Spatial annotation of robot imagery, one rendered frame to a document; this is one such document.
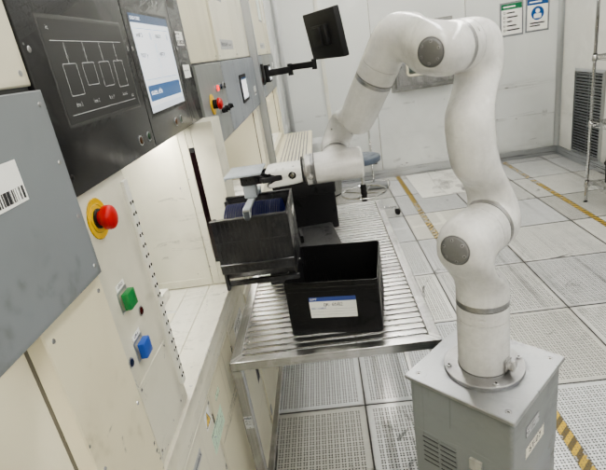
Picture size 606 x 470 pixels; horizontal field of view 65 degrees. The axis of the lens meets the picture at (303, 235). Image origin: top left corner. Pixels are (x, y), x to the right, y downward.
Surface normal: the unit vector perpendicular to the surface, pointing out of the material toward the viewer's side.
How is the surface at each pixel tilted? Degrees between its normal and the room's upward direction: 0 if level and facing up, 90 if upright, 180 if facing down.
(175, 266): 90
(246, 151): 90
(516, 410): 0
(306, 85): 90
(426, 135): 90
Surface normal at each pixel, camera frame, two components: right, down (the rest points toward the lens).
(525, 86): -0.02, 0.37
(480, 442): -0.71, 0.36
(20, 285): 0.99, -0.14
